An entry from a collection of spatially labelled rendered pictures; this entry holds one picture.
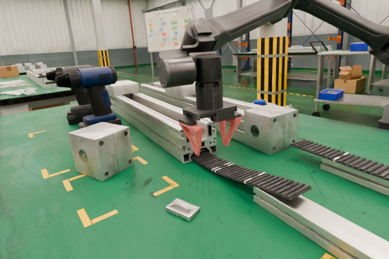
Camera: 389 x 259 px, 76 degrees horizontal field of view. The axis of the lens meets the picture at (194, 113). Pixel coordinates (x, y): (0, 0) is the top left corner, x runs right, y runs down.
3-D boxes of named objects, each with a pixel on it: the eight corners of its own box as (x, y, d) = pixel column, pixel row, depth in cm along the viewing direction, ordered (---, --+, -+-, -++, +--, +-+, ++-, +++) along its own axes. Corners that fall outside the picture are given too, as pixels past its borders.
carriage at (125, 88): (140, 97, 109) (138, 82, 108) (114, 102, 104) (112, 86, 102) (129, 93, 123) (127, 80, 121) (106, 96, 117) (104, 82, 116)
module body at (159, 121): (217, 152, 63) (216, 121, 61) (182, 163, 58) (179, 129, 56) (125, 103, 130) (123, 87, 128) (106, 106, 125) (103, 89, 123)
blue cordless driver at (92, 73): (127, 132, 83) (117, 66, 78) (62, 150, 71) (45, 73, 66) (117, 127, 89) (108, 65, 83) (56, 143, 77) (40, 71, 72)
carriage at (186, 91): (208, 99, 98) (207, 82, 96) (183, 104, 92) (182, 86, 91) (188, 94, 111) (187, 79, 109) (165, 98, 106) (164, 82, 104)
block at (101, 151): (142, 160, 61) (137, 124, 59) (102, 181, 52) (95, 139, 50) (115, 152, 67) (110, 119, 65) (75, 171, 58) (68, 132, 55)
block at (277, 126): (302, 142, 66) (304, 107, 64) (269, 155, 60) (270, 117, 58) (275, 133, 74) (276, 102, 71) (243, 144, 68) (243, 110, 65)
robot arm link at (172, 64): (206, 18, 52) (195, 49, 59) (151, 19, 47) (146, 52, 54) (229, 62, 47) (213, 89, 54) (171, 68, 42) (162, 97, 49)
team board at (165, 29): (146, 88, 680) (138, 12, 629) (158, 85, 720) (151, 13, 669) (193, 91, 599) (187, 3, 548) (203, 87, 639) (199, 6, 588)
